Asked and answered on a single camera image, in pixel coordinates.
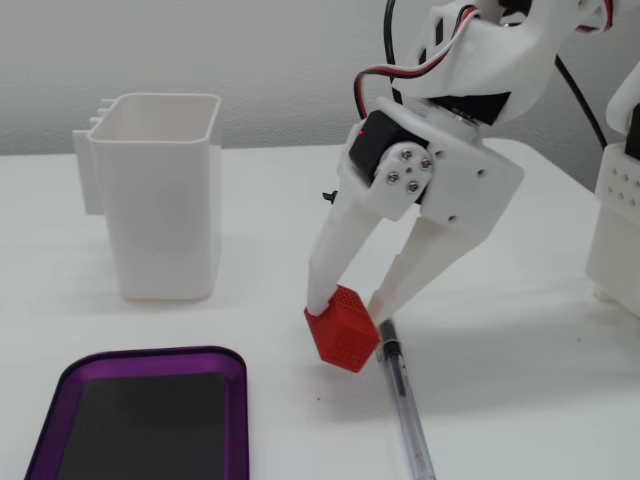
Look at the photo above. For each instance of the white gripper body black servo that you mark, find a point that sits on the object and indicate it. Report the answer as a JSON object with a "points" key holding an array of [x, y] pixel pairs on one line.
{"points": [[462, 182]]}

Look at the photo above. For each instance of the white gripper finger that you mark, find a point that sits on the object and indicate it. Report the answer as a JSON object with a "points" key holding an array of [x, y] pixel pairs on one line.
{"points": [[345, 235], [425, 260]]}

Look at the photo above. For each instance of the red studded cube block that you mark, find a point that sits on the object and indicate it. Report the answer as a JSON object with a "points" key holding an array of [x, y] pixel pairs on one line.
{"points": [[347, 335]]}

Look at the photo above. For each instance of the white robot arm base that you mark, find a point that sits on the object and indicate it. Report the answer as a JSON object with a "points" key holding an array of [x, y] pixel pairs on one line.
{"points": [[617, 240]]}

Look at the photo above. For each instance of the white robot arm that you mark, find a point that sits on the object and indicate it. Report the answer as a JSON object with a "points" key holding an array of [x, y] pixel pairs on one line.
{"points": [[495, 55]]}

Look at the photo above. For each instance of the purple metal tin box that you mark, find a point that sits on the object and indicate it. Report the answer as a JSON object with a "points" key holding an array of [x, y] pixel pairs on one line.
{"points": [[150, 357]]}

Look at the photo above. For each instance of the small black zip tie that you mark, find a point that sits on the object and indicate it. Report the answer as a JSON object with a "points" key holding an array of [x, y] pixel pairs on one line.
{"points": [[330, 196]]}

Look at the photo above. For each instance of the clear black ballpoint pen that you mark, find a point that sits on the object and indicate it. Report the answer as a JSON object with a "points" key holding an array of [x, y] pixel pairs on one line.
{"points": [[405, 400]]}

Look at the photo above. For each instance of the white plastic cup container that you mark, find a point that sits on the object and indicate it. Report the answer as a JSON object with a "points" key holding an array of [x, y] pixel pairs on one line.
{"points": [[160, 215]]}

